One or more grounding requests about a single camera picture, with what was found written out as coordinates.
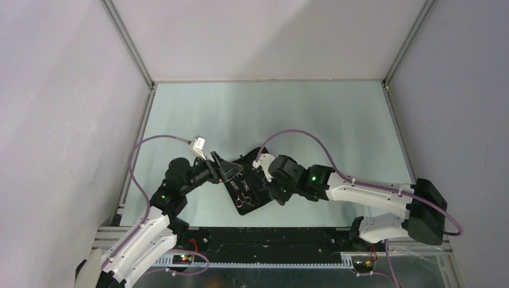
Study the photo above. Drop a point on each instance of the black zip tool case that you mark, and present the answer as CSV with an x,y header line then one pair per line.
x,y
259,187

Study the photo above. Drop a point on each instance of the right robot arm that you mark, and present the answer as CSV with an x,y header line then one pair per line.
x,y
411,210

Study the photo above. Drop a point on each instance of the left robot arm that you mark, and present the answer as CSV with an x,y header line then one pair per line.
x,y
159,229

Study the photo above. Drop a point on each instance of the grey slotted cable duct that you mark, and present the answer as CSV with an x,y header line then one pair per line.
x,y
174,261

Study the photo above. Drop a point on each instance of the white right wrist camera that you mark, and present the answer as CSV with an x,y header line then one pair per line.
x,y
264,162

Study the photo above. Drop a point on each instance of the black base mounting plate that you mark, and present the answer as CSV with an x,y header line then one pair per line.
x,y
274,245

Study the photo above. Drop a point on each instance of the silver thinning scissors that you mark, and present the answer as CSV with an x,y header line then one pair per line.
x,y
243,200

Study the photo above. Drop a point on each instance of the aluminium corner frame post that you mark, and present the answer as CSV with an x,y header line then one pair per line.
x,y
408,40

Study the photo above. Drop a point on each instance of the aluminium right table rail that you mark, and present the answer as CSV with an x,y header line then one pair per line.
x,y
399,132

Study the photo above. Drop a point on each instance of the aluminium table rail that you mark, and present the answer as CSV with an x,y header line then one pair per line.
x,y
399,132
119,201

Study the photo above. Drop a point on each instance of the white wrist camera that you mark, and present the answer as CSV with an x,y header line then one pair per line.
x,y
196,146
264,162

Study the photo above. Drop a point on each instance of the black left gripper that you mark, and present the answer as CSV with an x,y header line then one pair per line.
x,y
226,170

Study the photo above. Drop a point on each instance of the silver straight scissors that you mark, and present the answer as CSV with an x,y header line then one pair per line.
x,y
242,180

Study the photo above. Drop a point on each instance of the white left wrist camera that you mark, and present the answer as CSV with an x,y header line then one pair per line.
x,y
196,146

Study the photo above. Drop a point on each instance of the aluminium left corner post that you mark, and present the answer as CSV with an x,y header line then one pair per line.
x,y
128,42

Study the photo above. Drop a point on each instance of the aluminium left table rail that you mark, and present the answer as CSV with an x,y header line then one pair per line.
x,y
119,201

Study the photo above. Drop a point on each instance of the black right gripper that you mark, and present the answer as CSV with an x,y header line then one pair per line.
x,y
283,198

